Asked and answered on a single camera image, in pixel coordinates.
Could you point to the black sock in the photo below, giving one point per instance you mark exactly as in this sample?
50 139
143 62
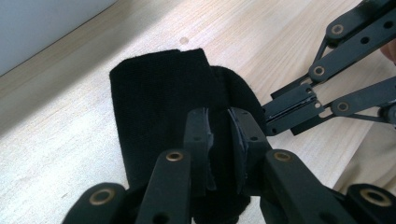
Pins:
162 99

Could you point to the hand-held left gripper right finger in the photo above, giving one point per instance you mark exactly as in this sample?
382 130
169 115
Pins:
252 146

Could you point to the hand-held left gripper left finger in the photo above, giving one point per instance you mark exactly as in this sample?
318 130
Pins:
199 140

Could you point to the light blue divided storage box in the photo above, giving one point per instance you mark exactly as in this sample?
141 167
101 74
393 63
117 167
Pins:
40 28

